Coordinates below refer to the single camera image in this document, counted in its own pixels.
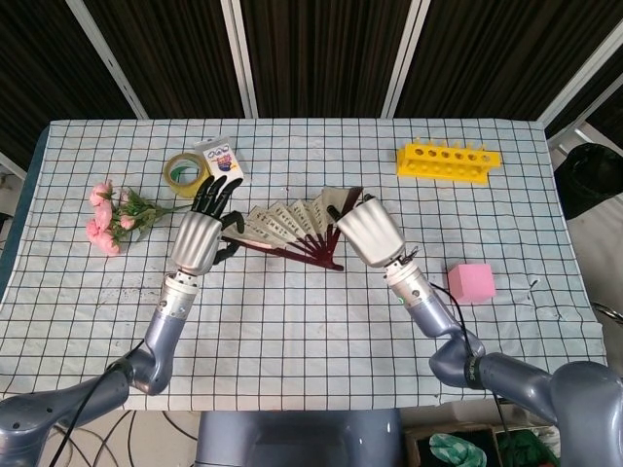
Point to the yellow test tube rack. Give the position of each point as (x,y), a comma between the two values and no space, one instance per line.
(445,163)

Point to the blue-grey robot torso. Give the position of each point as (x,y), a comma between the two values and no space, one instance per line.
(299,438)

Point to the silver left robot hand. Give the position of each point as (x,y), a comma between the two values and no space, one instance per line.
(199,228)

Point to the white tissue packet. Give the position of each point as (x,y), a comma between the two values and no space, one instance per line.
(221,160)

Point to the cardboard box with green cloth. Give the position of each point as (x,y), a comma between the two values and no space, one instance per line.
(467,445)

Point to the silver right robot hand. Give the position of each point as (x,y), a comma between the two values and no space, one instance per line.
(372,233)

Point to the black trash bag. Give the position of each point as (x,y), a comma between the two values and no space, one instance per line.
(591,180)

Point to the yellow packing tape roll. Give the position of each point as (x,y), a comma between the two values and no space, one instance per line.
(185,172)

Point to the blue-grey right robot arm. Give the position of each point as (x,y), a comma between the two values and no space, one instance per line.
(467,350)

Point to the pink artificial flower bouquet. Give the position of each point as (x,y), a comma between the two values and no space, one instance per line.
(117,216)

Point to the red-ribbed paper folding fan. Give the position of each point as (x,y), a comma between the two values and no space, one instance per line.
(292,228)

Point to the white checkered tablecloth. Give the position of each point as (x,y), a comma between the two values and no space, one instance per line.
(311,292)

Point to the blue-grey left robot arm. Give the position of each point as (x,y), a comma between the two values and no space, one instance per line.
(121,360)

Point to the pink foam cube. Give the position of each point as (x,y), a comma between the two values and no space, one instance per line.
(471,283)

